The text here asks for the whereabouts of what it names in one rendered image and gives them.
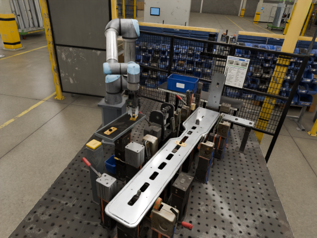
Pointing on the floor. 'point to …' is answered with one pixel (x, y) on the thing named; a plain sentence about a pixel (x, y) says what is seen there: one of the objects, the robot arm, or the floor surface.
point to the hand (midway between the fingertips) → (134, 114)
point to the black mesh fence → (225, 76)
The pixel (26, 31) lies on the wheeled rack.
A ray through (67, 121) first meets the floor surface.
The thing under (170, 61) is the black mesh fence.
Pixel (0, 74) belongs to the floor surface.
